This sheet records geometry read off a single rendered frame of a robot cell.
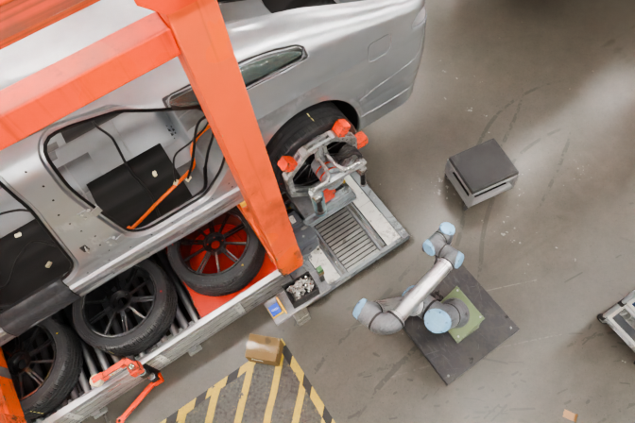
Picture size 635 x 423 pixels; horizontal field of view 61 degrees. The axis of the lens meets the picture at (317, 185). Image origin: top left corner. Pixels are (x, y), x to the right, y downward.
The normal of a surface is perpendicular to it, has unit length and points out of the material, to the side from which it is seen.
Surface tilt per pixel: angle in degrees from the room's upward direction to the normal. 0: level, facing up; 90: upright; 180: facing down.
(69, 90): 90
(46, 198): 80
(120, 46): 0
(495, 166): 0
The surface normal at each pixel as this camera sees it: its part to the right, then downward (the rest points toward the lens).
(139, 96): 0.35, 0.08
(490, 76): -0.10, -0.48
